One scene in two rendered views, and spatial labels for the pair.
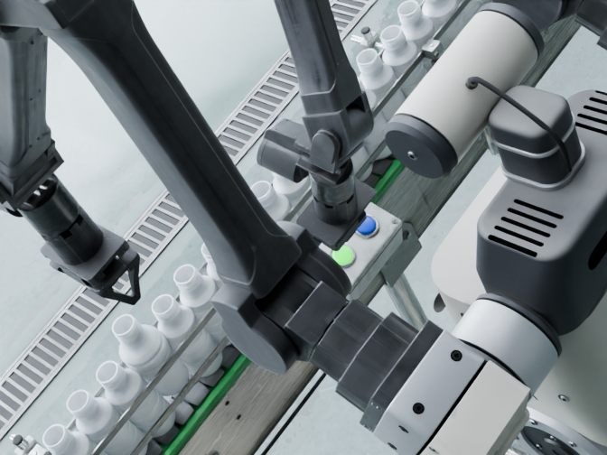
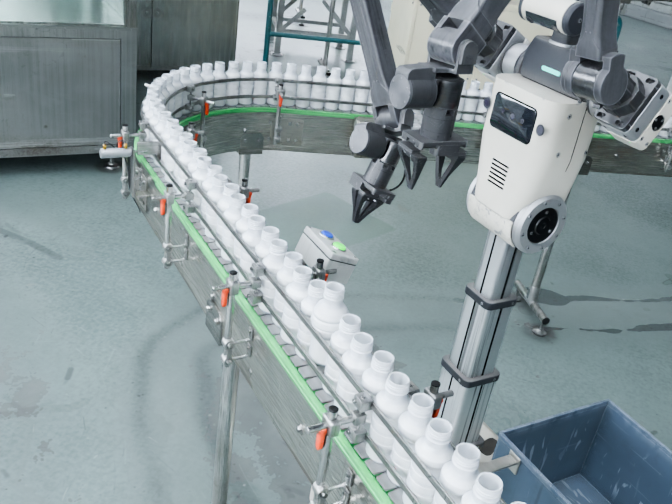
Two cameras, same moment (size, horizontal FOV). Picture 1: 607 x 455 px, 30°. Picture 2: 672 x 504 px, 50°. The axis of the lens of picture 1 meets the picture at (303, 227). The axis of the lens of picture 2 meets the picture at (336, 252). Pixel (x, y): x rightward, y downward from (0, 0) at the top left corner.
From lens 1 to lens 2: 199 cm
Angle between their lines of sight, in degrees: 74
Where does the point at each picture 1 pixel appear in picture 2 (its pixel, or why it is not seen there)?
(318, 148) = (407, 118)
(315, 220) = (378, 188)
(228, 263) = (610, 38)
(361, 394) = (643, 93)
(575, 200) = not seen: hidden behind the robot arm
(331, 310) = not seen: hidden behind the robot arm
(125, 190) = not seen: outside the picture
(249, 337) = (617, 77)
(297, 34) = (385, 55)
